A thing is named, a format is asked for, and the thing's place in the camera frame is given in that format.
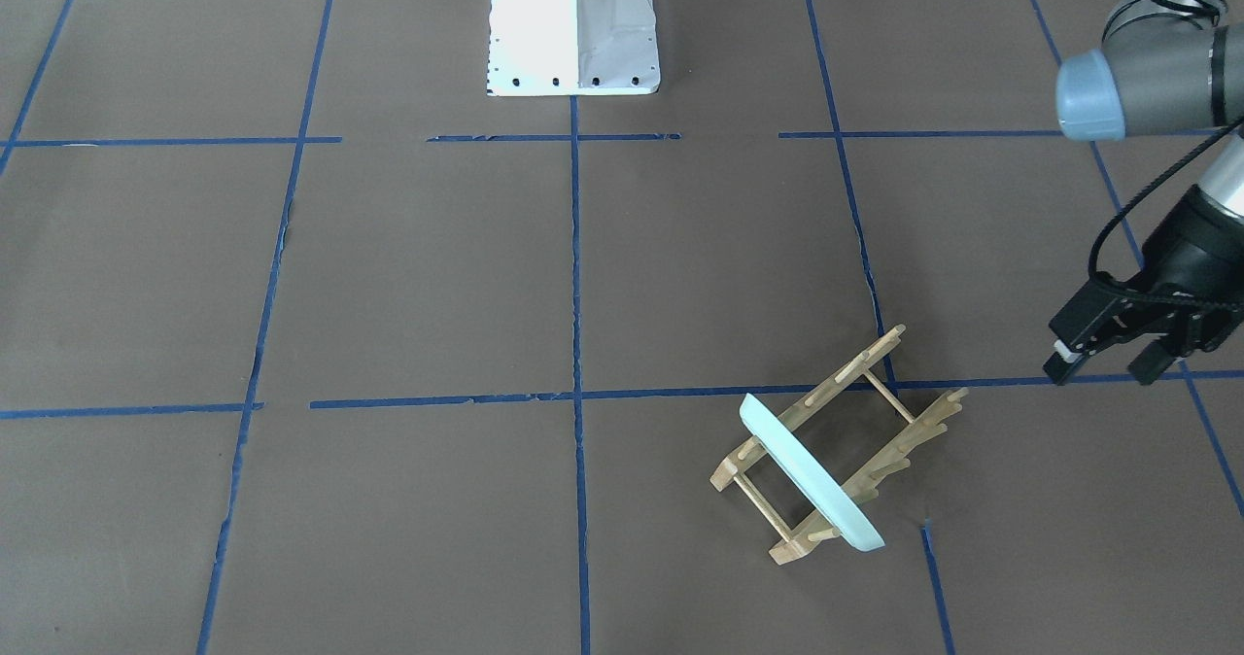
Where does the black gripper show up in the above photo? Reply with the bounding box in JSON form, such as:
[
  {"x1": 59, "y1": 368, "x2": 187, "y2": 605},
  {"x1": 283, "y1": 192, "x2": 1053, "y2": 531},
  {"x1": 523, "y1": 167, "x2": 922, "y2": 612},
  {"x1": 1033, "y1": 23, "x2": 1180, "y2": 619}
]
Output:
[{"x1": 1042, "y1": 186, "x2": 1242, "y2": 387}]

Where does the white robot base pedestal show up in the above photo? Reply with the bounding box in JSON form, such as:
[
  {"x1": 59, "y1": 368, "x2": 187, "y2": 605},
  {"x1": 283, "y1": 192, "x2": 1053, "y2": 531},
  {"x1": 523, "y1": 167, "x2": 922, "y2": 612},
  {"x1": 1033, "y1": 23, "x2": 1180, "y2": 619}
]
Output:
[{"x1": 486, "y1": 0, "x2": 662, "y2": 97}]

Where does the light green round plate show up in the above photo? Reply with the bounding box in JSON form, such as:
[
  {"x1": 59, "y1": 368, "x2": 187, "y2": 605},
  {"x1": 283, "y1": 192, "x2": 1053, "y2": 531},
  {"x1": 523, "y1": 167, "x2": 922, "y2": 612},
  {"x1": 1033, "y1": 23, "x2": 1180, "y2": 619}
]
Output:
[{"x1": 739, "y1": 394, "x2": 884, "y2": 552}]

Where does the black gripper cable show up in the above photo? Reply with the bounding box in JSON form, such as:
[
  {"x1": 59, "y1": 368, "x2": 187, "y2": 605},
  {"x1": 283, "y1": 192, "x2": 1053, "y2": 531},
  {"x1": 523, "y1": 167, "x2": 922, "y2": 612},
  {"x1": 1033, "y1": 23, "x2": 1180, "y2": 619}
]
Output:
[{"x1": 1086, "y1": 116, "x2": 1244, "y2": 296}]

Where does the wooden dish rack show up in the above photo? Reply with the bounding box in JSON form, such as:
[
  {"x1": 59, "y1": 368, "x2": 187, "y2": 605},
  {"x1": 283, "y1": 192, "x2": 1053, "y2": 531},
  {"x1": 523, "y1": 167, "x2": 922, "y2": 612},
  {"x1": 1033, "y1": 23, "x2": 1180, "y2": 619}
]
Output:
[{"x1": 709, "y1": 326, "x2": 967, "y2": 564}]

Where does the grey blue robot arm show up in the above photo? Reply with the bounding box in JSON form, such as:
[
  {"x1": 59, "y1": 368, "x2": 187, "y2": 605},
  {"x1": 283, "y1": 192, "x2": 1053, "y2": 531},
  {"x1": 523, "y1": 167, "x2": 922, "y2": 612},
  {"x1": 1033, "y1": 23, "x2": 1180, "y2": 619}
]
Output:
[{"x1": 1042, "y1": 0, "x2": 1243, "y2": 385}]

